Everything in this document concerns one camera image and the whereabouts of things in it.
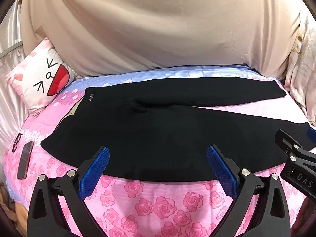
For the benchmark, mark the dark smartphone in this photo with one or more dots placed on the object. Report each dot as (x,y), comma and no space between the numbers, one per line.
(24,160)

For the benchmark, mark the black eyeglasses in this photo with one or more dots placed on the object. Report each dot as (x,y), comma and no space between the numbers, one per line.
(16,141)

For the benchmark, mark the floral beige blanket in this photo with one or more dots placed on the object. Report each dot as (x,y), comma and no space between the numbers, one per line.
(300,76)

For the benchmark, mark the pink rose bed sheet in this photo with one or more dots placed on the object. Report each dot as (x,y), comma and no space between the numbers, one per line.
(125,207)

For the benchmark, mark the black pants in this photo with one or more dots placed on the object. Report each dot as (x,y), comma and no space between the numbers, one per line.
(160,130)

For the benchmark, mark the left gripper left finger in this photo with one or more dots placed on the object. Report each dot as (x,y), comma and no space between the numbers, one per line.
(45,216)

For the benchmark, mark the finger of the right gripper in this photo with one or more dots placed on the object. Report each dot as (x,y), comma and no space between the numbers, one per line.
(286,142)
(312,134)

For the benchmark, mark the beige duvet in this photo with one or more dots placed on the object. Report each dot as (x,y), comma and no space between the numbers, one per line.
(99,37)

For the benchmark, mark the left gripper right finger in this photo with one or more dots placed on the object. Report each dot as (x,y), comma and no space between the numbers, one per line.
(271,214)

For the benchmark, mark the cat face pillow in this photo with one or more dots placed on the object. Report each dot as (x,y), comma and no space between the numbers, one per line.
(40,77)

